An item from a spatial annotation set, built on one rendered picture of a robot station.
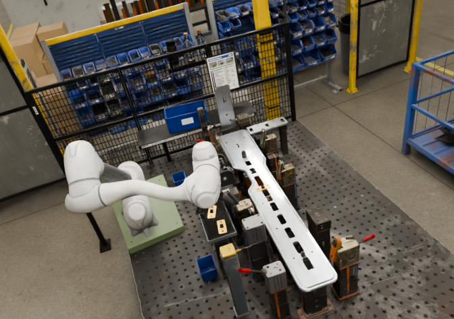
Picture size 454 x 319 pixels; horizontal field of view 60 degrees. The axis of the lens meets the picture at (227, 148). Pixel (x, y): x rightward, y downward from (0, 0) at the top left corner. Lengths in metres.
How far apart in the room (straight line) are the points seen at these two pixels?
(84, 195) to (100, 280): 1.80
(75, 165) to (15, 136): 2.50
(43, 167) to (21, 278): 1.15
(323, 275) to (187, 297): 0.78
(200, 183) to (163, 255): 1.10
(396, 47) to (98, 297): 4.40
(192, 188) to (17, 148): 3.06
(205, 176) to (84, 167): 0.58
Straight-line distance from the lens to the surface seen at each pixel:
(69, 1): 8.71
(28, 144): 4.31
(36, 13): 8.77
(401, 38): 5.53
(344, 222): 2.48
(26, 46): 6.30
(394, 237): 2.43
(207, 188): 1.43
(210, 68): 2.94
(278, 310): 2.01
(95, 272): 3.58
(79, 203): 1.79
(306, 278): 1.85
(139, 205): 2.28
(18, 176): 4.52
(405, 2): 5.38
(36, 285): 3.78
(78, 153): 1.82
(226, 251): 1.77
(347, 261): 1.94
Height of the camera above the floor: 2.50
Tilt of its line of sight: 35 degrees down
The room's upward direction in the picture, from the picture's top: 11 degrees counter-clockwise
